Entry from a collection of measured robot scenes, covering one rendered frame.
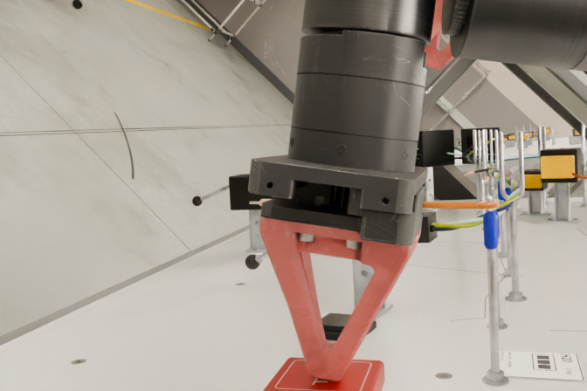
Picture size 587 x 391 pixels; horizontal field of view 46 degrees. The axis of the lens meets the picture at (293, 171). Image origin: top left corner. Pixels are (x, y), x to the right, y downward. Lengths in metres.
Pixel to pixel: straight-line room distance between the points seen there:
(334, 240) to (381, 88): 0.07
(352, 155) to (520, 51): 0.08
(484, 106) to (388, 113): 7.85
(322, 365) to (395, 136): 0.11
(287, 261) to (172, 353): 0.22
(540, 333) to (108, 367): 0.30
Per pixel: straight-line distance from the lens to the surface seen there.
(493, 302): 0.41
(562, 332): 0.53
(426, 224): 0.53
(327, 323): 0.51
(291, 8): 8.47
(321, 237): 0.30
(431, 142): 1.22
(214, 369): 0.46
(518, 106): 8.15
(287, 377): 0.34
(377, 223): 0.26
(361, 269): 0.56
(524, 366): 0.46
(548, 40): 0.30
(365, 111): 0.28
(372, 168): 0.28
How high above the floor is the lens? 1.22
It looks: 13 degrees down
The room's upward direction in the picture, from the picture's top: 43 degrees clockwise
